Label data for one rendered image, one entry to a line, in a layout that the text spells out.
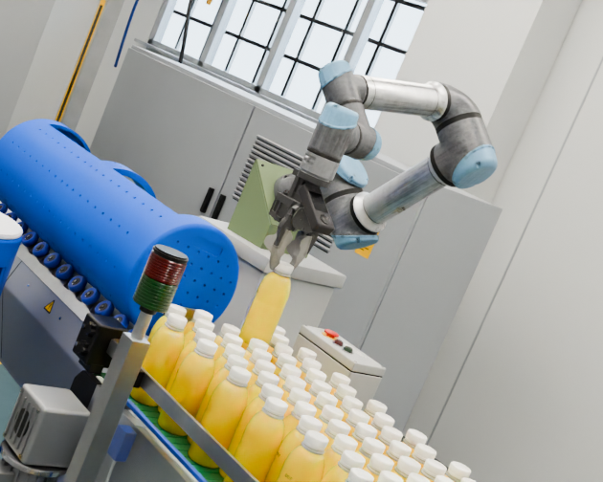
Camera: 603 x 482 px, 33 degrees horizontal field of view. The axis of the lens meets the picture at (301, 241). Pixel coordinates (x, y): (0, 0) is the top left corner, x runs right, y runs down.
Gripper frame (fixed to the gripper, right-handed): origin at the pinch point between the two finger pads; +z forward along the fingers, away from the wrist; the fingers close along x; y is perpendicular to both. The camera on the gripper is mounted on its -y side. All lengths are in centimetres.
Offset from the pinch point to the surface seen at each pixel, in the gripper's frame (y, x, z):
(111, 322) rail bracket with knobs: 12.6, 26.3, 23.1
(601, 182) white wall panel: 127, -270, -47
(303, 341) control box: 4.2, -17.7, 16.6
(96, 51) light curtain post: 164, -26, -19
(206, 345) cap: -13.6, 21.9, 15.2
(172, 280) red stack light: -24.0, 41.9, 1.3
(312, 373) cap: -18.6, -1.7, 15.3
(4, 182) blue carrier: 96, 20, 18
